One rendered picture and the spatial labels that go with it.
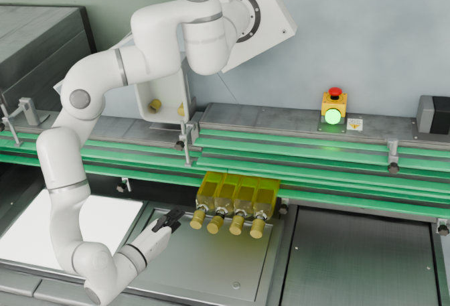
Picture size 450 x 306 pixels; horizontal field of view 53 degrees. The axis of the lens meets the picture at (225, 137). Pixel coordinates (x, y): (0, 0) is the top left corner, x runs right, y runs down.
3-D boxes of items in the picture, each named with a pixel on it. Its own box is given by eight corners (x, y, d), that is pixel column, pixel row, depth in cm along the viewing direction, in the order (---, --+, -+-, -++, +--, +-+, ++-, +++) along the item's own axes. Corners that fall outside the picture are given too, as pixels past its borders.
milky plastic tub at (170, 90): (151, 107, 159) (141, 120, 152) (139, 49, 146) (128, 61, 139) (197, 111, 155) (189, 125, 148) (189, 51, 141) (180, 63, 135)
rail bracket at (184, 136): (191, 150, 148) (178, 175, 139) (185, 108, 139) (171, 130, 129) (199, 151, 148) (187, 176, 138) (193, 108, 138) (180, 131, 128)
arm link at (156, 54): (125, 77, 105) (108, 8, 97) (222, 56, 110) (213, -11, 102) (129, 92, 97) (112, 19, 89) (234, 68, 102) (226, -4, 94)
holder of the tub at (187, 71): (155, 118, 162) (146, 131, 156) (140, 49, 146) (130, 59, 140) (199, 122, 158) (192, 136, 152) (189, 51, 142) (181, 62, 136)
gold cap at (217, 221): (212, 225, 129) (206, 233, 125) (211, 214, 128) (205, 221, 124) (223, 227, 128) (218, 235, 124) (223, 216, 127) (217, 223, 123)
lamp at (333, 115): (325, 120, 135) (324, 125, 133) (325, 107, 132) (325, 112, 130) (340, 120, 134) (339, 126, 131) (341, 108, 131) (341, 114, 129)
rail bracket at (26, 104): (41, 118, 173) (3, 153, 155) (26, 80, 163) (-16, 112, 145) (51, 119, 171) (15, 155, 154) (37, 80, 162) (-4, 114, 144)
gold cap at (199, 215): (195, 217, 132) (190, 228, 128) (193, 209, 130) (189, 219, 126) (206, 219, 131) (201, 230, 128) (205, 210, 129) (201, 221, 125)
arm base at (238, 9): (197, -2, 125) (178, 14, 112) (233, -26, 119) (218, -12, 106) (227, 45, 130) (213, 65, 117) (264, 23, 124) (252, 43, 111)
